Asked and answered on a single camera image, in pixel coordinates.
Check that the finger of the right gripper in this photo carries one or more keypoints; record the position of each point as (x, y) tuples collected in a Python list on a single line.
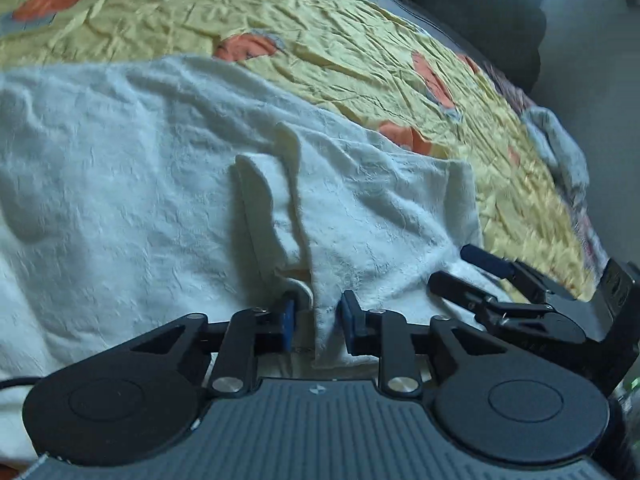
[(529, 282), (461, 293)]

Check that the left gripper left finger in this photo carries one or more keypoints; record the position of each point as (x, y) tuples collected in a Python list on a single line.
[(239, 343)]

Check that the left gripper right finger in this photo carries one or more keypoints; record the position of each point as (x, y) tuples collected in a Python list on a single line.
[(384, 334)]

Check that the white textured pants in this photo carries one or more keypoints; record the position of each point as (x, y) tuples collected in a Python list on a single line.
[(135, 193)]

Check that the grey patterned cloth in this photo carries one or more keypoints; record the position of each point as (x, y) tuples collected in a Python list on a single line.
[(558, 150)]

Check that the yellow floral bedspread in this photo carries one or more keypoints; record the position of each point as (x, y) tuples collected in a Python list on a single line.
[(350, 57)]

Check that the grey pillow at headboard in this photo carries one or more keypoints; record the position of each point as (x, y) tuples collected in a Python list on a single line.
[(431, 26)]

